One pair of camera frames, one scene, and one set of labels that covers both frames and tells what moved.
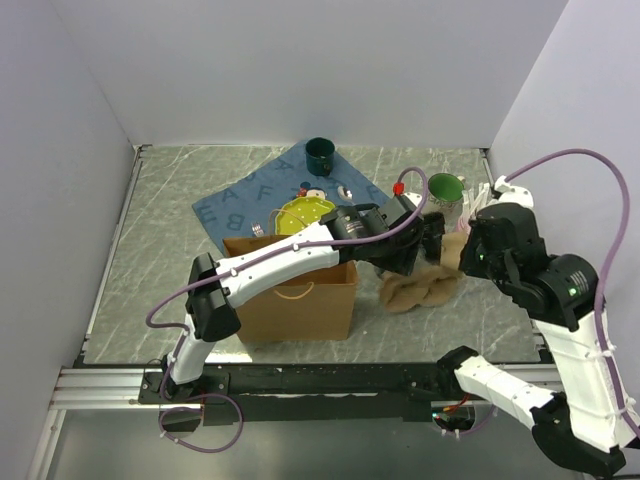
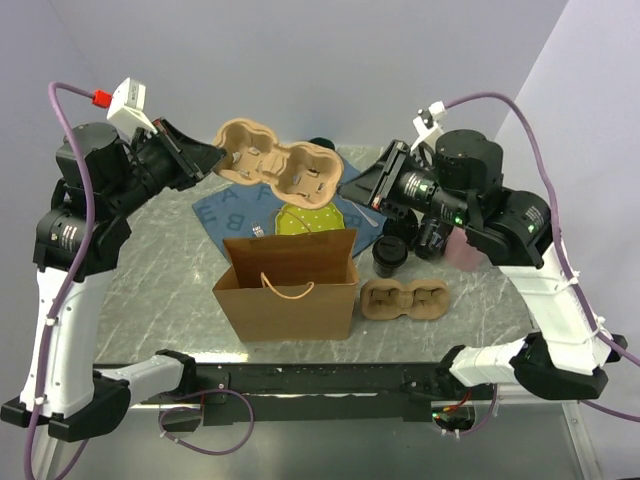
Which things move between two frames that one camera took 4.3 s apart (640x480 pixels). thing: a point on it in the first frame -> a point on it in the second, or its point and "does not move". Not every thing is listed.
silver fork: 257,229 does not move
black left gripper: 404,263 -> 195,158
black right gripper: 467,263 -> 376,188
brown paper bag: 315,307 does not move
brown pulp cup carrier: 430,285 -> 388,299
